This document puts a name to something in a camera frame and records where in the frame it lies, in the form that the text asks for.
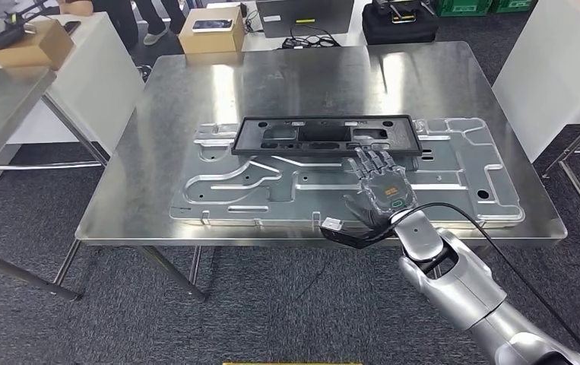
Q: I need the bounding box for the black cable bundle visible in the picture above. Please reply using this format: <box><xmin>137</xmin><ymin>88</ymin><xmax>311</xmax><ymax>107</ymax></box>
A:
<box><xmin>281</xmin><ymin>24</ymin><xmax>342</xmax><ymax>50</ymax></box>

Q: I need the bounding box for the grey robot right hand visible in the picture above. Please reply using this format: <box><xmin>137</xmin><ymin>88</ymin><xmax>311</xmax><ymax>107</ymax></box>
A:
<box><xmin>344</xmin><ymin>147</ymin><xmax>418</xmax><ymax>232</ymax></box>

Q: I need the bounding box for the person's hand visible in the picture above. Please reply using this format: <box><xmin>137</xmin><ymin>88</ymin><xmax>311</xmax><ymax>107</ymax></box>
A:
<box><xmin>58</xmin><ymin>0</ymin><xmax>94</xmax><ymax>17</ymax></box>

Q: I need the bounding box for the green plastic crate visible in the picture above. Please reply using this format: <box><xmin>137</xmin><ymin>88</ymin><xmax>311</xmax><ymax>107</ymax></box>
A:
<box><xmin>433</xmin><ymin>0</ymin><xmax>495</xmax><ymax>17</ymax></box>
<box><xmin>488</xmin><ymin>0</ymin><xmax>532</xmax><ymax>14</ymax></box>

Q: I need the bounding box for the stainless steel workbench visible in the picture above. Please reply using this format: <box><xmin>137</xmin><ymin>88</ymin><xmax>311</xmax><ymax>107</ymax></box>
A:
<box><xmin>75</xmin><ymin>41</ymin><xmax>569</xmax><ymax>303</ymax></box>

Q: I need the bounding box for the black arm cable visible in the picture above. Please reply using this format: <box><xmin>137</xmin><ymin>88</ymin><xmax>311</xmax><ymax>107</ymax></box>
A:
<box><xmin>390</xmin><ymin>202</ymin><xmax>580</xmax><ymax>363</ymax></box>

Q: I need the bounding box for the stamped metal sheet panel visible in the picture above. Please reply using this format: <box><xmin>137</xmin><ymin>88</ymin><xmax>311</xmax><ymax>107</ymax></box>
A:
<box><xmin>170</xmin><ymin>118</ymin><xmax>526</xmax><ymax>230</ymax></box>

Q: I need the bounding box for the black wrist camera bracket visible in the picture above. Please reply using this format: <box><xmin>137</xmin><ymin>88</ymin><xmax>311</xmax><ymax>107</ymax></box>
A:
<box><xmin>319</xmin><ymin>225</ymin><xmax>396</xmax><ymax>250</ymax></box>

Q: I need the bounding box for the black plastic licence plate frame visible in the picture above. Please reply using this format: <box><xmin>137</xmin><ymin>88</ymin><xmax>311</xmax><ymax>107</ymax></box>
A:
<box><xmin>231</xmin><ymin>114</ymin><xmax>423</xmax><ymax>157</ymax></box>

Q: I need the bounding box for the person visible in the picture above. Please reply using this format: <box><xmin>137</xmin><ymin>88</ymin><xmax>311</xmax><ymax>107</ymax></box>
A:
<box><xmin>90</xmin><ymin>0</ymin><xmax>187</xmax><ymax>52</ymax></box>

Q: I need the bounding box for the black handheld gadget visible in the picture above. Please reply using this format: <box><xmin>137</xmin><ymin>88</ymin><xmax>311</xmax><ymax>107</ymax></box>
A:
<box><xmin>0</xmin><ymin>10</ymin><xmax>39</xmax><ymax>50</ymax></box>

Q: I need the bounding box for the cardboard box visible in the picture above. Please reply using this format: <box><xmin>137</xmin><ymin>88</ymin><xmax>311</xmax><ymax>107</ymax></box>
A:
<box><xmin>177</xmin><ymin>5</ymin><xmax>246</xmax><ymax>55</ymax></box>
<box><xmin>0</xmin><ymin>19</ymin><xmax>75</xmax><ymax>71</ymax></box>

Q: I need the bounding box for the black tool case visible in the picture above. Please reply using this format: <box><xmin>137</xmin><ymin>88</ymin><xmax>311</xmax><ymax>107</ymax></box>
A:
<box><xmin>361</xmin><ymin>0</ymin><xmax>440</xmax><ymax>46</ymax></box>

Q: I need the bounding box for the grey laptop with yellow label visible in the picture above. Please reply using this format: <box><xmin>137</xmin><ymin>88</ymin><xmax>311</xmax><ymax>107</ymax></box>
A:
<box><xmin>255</xmin><ymin>0</ymin><xmax>355</xmax><ymax>40</ymax></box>

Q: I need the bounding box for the white panel desk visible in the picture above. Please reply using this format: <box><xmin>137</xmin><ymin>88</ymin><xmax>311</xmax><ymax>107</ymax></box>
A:
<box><xmin>492</xmin><ymin>0</ymin><xmax>580</xmax><ymax>163</ymax></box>
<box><xmin>0</xmin><ymin>12</ymin><xmax>145</xmax><ymax>186</ymax></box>

